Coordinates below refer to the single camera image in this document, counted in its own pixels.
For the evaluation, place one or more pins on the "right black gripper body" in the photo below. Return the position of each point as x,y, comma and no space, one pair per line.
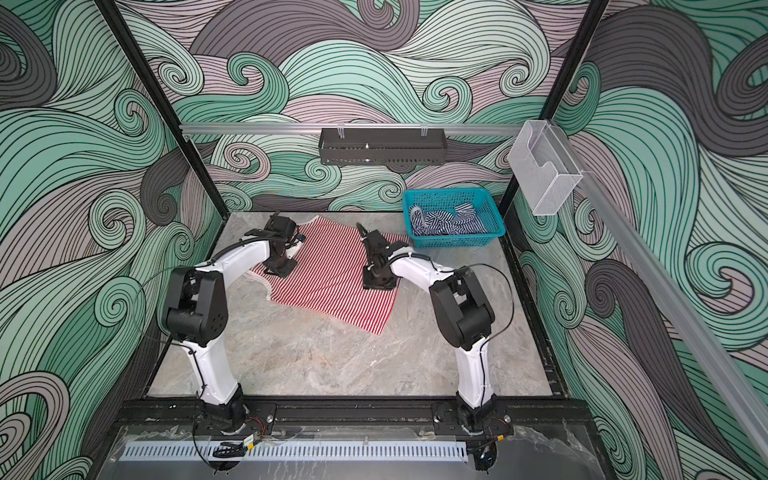
374,277

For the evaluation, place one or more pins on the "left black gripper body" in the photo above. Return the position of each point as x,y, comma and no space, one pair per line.
282,268

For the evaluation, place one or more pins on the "red white striped tank top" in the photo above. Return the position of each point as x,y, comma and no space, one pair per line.
328,278

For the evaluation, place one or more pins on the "teal plastic basket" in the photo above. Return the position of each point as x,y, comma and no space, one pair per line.
448,199

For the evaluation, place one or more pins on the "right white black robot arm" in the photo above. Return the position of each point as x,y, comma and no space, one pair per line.
463,312

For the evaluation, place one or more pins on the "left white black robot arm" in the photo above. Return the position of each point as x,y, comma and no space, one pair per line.
196,311

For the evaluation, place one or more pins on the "navy white striped tank top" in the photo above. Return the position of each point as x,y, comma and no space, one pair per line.
463,220

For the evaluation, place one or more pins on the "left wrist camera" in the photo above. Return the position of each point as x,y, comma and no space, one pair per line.
293,247

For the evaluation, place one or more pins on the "black perforated wall tray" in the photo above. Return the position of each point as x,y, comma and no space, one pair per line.
390,147

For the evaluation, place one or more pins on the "back aluminium rail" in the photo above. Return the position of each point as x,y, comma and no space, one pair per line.
276,128

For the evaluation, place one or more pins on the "aluminium rail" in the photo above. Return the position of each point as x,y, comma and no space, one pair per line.
611,196
276,128

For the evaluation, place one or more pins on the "right black frame post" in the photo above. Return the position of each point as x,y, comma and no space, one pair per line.
572,61

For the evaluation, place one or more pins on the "black frame post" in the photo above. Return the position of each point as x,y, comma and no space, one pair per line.
572,61
119,28

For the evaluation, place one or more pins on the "white slotted cable duct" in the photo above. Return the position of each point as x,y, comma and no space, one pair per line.
420,451

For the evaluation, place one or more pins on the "clear plastic wall bin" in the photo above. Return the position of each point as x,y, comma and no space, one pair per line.
545,165

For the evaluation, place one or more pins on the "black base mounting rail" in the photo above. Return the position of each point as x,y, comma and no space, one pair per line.
274,414

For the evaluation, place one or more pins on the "left black frame post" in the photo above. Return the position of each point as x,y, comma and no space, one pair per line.
119,28

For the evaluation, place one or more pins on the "right aluminium rail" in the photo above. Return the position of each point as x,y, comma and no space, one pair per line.
611,196

